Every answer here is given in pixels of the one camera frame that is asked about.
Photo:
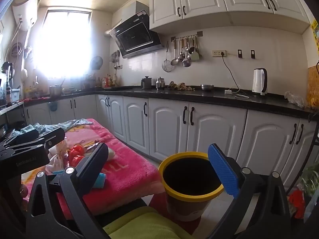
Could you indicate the cork board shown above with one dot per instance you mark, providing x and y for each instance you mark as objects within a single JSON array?
[{"x": 312, "y": 87}]

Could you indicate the light blue packet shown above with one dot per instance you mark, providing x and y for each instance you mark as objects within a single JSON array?
[{"x": 100, "y": 180}]

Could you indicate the small steel pot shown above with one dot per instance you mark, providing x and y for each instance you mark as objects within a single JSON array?
[{"x": 160, "y": 83}]

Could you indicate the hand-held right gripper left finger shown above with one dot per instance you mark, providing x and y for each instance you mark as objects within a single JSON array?
[{"x": 96, "y": 161}]

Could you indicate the group of seasoning bottles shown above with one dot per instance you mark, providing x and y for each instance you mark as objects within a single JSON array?
[{"x": 108, "y": 81}]

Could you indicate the white water heater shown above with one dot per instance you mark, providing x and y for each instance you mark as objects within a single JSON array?
[{"x": 25, "y": 12}]

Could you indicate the blue hanging cup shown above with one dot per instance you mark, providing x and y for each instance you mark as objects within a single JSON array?
[{"x": 52, "y": 106}]

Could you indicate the black range hood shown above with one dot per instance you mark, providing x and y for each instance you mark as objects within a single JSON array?
[{"x": 137, "y": 37}]

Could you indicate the steel cooking pot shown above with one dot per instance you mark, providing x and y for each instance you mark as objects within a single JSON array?
[{"x": 55, "y": 90}]

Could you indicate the yellow wall poster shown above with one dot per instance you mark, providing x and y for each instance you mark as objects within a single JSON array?
[{"x": 315, "y": 34}]

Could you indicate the black electric kettle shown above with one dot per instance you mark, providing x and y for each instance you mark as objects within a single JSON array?
[{"x": 7, "y": 71}]

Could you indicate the row of hanging utensils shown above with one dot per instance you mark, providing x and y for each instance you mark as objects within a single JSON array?
[{"x": 185, "y": 52}]

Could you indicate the red plastic bag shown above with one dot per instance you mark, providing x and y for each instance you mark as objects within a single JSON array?
[{"x": 296, "y": 203}]

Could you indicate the green leafy vegetables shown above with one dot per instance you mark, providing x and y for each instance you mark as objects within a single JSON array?
[{"x": 311, "y": 179}]

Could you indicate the clear plastic bag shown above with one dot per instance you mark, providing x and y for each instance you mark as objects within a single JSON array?
[{"x": 295, "y": 99}]

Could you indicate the silver foil wrapper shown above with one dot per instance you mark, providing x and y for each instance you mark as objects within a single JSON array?
[{"x": 91, "y": 147}]

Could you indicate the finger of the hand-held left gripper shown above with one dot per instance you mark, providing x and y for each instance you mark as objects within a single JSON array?
[
  {"x": 54, "y": 135},
  {"x": 28, "y": 135}
]

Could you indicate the white wall socket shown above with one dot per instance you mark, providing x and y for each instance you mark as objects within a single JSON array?
[{"x": 219, "y": 53}]

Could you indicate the white base cabinets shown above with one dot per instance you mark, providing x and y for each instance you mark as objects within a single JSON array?
[{"x": 164, "y": 124}]

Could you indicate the small hanging wall rack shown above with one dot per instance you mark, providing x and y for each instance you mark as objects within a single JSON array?
[{"x": 115, "y": 58}]

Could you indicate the bright window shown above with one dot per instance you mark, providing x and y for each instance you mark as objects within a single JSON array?
[{"x": 63, "y": 44}]

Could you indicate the steel bowl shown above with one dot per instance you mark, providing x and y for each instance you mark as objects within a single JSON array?
[{"x": 207, "y": 87}]

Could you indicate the black teapot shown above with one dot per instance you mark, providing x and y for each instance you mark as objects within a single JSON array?
[{"x": 145, "y": 83}]

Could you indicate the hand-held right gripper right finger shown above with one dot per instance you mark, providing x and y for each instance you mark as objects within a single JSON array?
[{"x": 221, "y": 169}]

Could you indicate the white electric kettle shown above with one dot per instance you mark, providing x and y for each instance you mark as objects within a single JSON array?
[{"x": 259, "y": 82}]

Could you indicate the yellow-rimmed trash bin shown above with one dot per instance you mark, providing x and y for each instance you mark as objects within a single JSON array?
[{"x": 189, "y": 176}]

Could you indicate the pile of ginger roots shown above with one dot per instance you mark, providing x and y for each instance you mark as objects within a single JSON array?
[{"x": 179, "y": 86}]

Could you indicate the black kitchen countertop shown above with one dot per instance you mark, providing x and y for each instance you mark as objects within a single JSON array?
[{"x": 199, "y": 96}]

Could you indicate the small wall fan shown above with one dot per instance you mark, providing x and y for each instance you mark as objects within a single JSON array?
[{"x": 96, "y": 63}]

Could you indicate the white paper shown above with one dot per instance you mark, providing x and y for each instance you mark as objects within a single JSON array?
[{"x": 57, "y": 155}]

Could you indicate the red plastic wrapper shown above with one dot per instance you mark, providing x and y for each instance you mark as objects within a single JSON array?
[{"x": 76, "y": 153}]

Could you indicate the pink printed blanket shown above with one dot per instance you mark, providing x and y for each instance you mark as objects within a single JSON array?
[{"x": 129, "y": 161}]

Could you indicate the white wall cabinets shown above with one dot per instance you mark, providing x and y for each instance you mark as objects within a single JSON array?
[{"x": 224, "y": 0}]

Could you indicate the light blue cloth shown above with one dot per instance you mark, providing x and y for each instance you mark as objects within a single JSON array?
[{"x": 74, "y": 123}]

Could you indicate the grey plastic basket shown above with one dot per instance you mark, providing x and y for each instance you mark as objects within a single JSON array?
[{"x": 15, "y": 95}]

